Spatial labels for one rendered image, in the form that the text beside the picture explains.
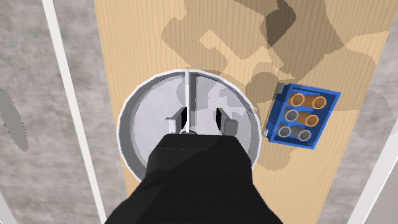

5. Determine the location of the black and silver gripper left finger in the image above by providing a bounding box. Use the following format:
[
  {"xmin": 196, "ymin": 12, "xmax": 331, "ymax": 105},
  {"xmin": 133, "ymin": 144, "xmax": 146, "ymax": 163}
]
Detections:
[{"xmin": 164, "ymin": 107, "xmax": 187, "ymax": 135}]

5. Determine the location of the grey metal sleeve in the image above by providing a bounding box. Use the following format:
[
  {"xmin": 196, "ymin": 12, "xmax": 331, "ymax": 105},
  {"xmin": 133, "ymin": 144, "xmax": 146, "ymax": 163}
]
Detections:
[
  {"xmin": 282, "ymin": 108, "xmax": 298, "ymax": 122},
  {"xmin": 291, "ymin": 126, "xmax": 311, "ymax": 141},
  {"xmin": 276, "ymin": 123, "xmax": 291, "ymax": 137}
]

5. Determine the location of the bronze bushing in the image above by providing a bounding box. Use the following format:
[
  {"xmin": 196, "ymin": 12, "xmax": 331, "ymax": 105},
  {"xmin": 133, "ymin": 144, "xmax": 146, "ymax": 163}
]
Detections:
[
  {"xmin": 302, "ymin": 95, "xmax": 326, "ymax": 109},
  {"xmin": 296, "ymin": 112, "xmax": 318, "ymax": 127},
  {"xmin": 287, "ymin": 93, "xmax": 304, "ymax": 106}
]

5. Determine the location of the blue crate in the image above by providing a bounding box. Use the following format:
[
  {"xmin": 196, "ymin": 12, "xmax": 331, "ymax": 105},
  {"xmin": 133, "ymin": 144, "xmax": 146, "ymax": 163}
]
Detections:
[{"xmin": 262, "ymin": 83, "xmax": 341, "ymax": 150}]

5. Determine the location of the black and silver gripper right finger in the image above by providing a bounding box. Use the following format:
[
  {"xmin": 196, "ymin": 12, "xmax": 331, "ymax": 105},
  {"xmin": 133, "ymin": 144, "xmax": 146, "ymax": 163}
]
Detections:
[{"xmin": 216, "ymin": 108, "xmax": 238, "ymax": 138}]

